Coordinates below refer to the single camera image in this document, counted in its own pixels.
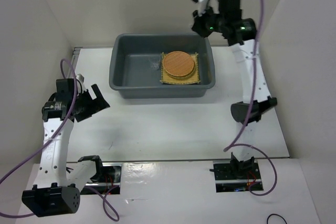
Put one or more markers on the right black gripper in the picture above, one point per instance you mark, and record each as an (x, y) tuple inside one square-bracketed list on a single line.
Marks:
[(196, 22)]

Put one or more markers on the square bamboo mat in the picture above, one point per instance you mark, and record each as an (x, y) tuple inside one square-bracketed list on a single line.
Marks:
[(193, 80)]

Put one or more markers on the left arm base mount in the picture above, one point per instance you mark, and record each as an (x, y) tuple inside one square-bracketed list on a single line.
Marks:
[(107, 178)]

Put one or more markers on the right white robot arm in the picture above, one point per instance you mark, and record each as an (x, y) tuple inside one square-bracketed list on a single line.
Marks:
[(241, 35)]

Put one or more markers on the clear plastic cup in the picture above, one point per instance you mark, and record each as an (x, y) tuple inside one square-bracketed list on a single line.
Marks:
[(155, 62)]

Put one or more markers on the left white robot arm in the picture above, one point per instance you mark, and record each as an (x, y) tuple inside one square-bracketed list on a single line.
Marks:
[(56, 191)]

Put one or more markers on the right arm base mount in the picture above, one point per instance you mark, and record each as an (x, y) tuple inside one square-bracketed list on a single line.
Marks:
[(229, 180)]

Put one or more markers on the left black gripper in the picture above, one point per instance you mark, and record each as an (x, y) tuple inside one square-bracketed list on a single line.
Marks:
[(97, 104)]

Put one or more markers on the grey plastic bin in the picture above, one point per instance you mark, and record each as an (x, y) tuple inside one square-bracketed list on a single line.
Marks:
[(130, 70)]

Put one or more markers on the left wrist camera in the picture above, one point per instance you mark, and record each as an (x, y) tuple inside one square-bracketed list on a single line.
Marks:
[(80, 81)]

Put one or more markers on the orange round woven tray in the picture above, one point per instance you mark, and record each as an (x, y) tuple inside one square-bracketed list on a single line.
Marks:
[(178, 64)]

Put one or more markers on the aluminium frame rail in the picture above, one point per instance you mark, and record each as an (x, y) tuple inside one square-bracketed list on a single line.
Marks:
[(75, 55)]

